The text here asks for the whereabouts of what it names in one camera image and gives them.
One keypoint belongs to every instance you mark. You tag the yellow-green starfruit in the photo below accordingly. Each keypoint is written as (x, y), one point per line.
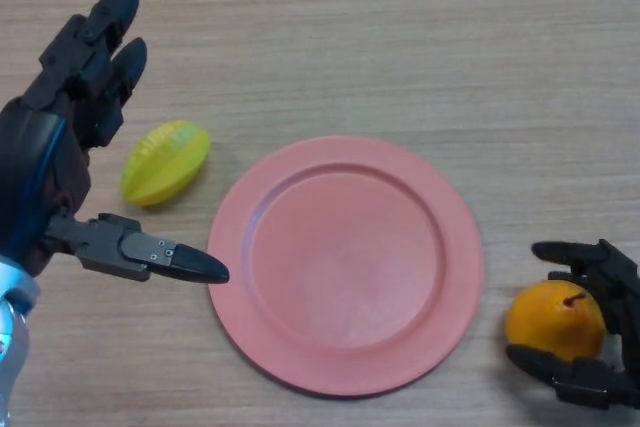
(165, 167)

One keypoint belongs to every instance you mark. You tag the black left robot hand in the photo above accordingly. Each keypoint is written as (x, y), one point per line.
(30, 157)

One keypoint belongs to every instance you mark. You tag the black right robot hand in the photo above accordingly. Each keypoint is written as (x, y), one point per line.
(590, 382)

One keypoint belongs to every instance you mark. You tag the pink round plate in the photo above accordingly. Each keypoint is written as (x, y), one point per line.
(345, 267)

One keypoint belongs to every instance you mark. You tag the yellow pear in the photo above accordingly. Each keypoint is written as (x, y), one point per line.
(545, 322)

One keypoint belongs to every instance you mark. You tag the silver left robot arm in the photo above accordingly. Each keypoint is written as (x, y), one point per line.
(10, 347)

